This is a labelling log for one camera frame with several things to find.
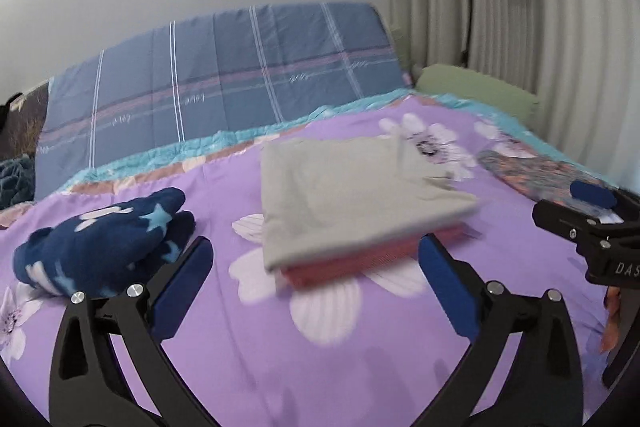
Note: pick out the multicolour floral patterned cloth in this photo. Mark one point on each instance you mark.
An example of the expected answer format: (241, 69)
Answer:
(530, 172)

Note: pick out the blue plaid quilt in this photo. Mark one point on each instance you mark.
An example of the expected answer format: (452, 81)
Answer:
(225, 72)

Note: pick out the person's right hand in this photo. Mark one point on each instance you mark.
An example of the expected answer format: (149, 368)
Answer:
(611, 322)

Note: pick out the navy star print fleece garment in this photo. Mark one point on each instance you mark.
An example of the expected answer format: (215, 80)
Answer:
(105, 247)

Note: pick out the teal fuzzy blanket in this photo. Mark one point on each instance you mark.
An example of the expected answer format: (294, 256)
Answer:
(15, 182)

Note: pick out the purple floral blanket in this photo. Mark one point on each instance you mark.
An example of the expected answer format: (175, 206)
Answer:
(240, 357)

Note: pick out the white pleated curtain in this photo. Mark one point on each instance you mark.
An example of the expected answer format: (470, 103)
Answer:
(550, 17)

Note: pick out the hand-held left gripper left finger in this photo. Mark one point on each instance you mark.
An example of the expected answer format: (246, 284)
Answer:
(185, 292)

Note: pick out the pink clothes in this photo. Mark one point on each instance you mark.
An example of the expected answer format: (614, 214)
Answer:
(350, 269)

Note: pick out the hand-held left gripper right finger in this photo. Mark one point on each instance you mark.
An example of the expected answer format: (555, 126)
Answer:
(447, 292)

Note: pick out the green pillow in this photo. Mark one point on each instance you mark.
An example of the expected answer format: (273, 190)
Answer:
(475, 92)

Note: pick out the grey-green long sleeve shirt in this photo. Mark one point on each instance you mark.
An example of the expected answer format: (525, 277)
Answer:
(350, 197)

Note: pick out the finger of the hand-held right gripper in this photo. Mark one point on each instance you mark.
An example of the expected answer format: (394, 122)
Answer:
(592, 196)
(565, 219)

